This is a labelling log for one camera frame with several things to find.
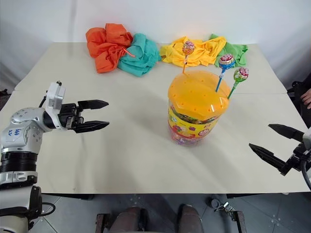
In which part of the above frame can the lollipop with blue stick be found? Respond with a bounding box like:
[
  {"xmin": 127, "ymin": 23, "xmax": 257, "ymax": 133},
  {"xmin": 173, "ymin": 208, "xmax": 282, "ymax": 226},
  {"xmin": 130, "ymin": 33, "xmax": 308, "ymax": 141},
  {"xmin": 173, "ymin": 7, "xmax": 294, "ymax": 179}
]
[{"xmin": 215, "ymin": 53, "xmax": 236, "ymax": 93}]

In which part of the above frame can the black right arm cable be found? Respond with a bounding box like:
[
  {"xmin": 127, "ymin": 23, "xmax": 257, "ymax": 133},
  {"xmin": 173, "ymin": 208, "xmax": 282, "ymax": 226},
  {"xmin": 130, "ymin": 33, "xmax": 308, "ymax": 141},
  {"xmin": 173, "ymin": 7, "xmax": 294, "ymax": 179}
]
[{"xmin": 300, "ymin": 157, "xmax": 311, "ymax": 191}]

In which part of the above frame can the lollipop with orange stick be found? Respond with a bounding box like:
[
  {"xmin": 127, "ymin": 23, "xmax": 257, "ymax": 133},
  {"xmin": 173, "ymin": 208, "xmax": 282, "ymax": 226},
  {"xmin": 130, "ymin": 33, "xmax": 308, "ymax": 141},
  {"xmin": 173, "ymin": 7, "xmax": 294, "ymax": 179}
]
[{"xmin": 182, "ymin": 40, "xmax": 195, "ymax": 75}]

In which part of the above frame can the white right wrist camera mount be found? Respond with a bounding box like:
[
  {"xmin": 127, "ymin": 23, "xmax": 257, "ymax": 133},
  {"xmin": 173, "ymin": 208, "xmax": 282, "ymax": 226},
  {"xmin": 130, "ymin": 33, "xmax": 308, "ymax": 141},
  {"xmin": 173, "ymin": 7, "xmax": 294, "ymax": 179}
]
[{"xmin": 302, "ymin": 128, "xmax": 311, "ymax": 147}]

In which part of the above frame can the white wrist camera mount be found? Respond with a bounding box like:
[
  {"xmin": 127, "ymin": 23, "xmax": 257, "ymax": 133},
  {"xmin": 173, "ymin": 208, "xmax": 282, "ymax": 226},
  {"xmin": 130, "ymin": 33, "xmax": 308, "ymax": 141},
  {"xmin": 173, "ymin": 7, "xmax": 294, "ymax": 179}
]
[
  {"xmin": 45, "ymin": 81, "xmax": 66, "ymax": 115},
  {"xmin": 302, "ymin": 128, "xmax": 311, "ymax": 147}
]

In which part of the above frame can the crumpled yellow cloth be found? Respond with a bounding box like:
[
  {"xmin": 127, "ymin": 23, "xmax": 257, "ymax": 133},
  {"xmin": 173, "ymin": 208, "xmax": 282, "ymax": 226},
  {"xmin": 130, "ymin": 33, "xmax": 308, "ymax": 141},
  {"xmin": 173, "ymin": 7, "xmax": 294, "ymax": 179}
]
[{"xmin": 159, "ymin": 36, "xmax": 227, "ymax": 67}]

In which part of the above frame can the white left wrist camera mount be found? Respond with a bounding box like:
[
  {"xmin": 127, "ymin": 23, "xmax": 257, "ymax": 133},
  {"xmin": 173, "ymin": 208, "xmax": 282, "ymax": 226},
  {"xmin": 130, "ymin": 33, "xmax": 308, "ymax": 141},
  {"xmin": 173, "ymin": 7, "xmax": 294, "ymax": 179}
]
[{"xmin": 45, "ymin": 81, "xmax": 66, "ymax": 115}]

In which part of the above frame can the crumpled green cloth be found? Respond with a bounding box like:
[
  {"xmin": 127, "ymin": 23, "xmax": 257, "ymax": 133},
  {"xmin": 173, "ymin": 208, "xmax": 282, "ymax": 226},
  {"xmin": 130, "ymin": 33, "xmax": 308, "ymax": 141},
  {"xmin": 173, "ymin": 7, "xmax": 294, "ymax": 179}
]
[{"xmin": 209, "ymin": 33, "xmax": 249, "ymax": 68}]

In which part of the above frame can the candy jar with orange lid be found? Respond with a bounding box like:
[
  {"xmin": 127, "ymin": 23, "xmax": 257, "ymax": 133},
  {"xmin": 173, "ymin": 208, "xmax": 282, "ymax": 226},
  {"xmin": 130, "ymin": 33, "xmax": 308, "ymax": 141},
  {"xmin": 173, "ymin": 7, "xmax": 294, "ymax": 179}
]
[{"xmin": 167, "ymin": 70, "xmax": 231, "ymax": 147}]

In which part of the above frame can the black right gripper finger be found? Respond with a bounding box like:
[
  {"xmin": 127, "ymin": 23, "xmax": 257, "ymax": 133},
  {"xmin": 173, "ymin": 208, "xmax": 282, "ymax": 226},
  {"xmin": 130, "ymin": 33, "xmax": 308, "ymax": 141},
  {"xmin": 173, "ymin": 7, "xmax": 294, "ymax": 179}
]
[
  {"xmin": 267, "ymin": 123, "xmax": 305, "ymax": 142},
  {"xmin": 248, "ymin": 143, "xmax": 289, "ymax": 171}
]

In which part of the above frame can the dark brown frame post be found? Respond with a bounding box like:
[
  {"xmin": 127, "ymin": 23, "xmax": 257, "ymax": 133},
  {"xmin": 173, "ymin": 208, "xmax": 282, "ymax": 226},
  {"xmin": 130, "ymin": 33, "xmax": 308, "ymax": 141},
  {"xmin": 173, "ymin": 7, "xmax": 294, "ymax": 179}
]
[
  {"xmin": 230, "ymin": 210, "xmax": 246, "ymax": 233},
  {"xmin": 95, "ymin": 213, "xmax": 110, "ymax": 233}
]

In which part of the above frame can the bystander's bare hand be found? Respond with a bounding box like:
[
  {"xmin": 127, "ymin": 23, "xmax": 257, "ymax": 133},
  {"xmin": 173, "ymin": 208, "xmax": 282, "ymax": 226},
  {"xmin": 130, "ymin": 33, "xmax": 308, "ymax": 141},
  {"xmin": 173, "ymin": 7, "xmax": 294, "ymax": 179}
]
[{"xmin": 300, "ymin": 89, "xmax": 311, "ymax": 109}]

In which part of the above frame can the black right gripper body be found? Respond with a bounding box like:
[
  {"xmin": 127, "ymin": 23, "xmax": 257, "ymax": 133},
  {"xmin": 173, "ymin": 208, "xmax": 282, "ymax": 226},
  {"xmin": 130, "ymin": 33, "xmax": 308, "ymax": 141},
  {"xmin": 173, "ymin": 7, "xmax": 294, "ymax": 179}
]
[{"xmin": 279, "ymin": 143, "xmax": 311, "ymax": 176}]

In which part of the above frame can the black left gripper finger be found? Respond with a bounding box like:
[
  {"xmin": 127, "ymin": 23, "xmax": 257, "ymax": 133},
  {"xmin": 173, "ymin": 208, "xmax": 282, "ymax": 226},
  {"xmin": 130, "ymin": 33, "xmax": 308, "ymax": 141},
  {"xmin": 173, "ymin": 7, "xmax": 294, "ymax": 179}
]
[
  {"xmin": 77, "ymin": 99, "xmax": 109, "ymax": 110},
  {"xmin": 72, "ymin": 120, "xmax": 110, "ymax": 134}
]

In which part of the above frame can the crumpled orange cloth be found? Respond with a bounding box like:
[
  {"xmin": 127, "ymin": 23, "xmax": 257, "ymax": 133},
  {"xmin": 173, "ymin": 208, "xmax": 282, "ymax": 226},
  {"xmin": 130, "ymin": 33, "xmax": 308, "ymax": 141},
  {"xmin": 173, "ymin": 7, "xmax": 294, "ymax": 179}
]
[{"xmin": 85, "ymin": 23, "xmax": 136, "ymax": 74}]

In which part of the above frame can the dark object at table edge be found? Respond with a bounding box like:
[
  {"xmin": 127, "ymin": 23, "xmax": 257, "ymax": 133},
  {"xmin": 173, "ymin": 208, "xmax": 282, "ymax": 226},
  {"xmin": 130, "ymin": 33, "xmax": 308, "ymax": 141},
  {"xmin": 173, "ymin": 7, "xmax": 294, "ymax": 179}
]
[{"xmin": 0, "ymin": 89, "xmax": 11, "ymax": 108}]

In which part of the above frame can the crumpled teal cloth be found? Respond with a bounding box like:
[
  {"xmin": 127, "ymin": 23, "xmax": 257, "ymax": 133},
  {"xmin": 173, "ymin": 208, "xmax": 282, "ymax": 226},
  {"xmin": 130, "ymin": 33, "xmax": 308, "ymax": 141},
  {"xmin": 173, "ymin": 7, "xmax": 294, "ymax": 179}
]
[{"xmin": 117, "ymin": 33, "xmax": 162, "ymax": 78}]

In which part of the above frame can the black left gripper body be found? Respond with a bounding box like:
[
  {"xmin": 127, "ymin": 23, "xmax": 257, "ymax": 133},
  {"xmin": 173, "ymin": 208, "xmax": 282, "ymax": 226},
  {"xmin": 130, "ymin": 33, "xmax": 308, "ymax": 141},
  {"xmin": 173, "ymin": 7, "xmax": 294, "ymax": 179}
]
[{"xmin": 57, "ymin": 103, "xmax": 85, "ymax": 130}]

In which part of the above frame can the lollipop with green stick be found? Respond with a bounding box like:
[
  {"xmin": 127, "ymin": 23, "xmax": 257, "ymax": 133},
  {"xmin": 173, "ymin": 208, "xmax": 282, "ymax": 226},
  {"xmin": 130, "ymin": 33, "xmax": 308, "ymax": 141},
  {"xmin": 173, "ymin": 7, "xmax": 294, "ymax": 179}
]
[{"xmin": 227, "ymin": 67, "xmax": 250, "ymax": 100}]

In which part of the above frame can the metal floor caster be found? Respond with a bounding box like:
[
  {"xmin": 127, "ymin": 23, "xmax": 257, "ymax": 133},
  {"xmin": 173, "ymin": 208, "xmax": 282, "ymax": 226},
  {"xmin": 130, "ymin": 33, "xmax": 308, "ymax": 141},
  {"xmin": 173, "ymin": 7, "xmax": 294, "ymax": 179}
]
[{"xmin": 209, "ymin": 198, "xmax": 234, "ymax": 215}]

